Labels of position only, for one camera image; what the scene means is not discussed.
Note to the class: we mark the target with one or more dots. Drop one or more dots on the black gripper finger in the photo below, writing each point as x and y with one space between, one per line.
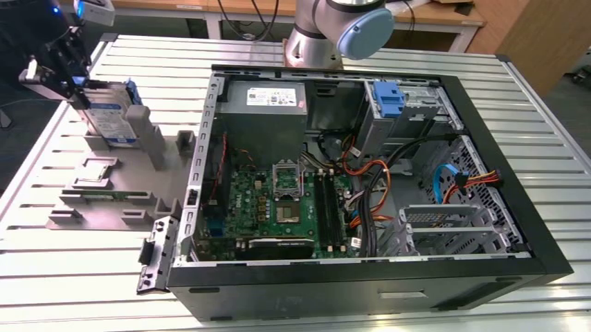
60 69
80 52

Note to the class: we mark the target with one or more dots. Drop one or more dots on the hard disk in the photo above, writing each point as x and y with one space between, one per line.
110 121

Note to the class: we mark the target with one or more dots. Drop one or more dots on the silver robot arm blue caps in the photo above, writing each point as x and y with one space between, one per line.
318 38

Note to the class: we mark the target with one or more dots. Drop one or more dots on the grey metal disk bay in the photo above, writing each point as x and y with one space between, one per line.
456 211

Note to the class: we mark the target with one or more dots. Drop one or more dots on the black table corner cap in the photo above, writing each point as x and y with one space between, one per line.
504 57
108 37

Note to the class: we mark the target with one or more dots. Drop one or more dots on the silver CPU chip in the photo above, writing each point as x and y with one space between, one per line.
94 172

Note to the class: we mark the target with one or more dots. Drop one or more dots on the grey parts rack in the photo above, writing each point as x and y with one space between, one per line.
133 183

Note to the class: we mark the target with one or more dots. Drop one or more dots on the green RAM stick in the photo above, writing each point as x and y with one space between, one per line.
110 197

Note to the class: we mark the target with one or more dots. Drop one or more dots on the grey power supply unit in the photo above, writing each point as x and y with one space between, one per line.
262 135

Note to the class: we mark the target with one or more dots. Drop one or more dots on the green motherboard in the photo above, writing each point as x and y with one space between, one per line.
249 204

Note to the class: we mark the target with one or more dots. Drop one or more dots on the blue expansion slot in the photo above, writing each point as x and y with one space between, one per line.
216 228

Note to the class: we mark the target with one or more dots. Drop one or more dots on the CPU socket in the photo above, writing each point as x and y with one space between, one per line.
290 212

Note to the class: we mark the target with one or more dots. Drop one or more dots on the blue plastic drive latch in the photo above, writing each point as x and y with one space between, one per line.
386 100

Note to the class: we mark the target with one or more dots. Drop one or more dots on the black RAM slot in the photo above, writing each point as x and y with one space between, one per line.
324 207

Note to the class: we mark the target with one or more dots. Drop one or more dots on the black graphics card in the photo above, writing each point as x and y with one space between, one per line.
276 247

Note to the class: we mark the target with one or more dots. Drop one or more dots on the grey metal drive cage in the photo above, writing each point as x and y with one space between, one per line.
392 131

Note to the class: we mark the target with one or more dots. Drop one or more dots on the black PC case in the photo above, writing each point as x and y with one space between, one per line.
322 294

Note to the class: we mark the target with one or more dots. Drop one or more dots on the brown wooden cabinet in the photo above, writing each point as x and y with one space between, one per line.
544 34

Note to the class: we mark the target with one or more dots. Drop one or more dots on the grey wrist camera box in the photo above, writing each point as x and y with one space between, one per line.
41 86

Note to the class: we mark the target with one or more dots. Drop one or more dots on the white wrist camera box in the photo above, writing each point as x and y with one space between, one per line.
98 14

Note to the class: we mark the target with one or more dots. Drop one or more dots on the wooden desk white frame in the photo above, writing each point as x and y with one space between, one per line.
161 7
452 17

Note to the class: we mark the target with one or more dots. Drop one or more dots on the grey card retainer bracket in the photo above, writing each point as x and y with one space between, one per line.
158 249

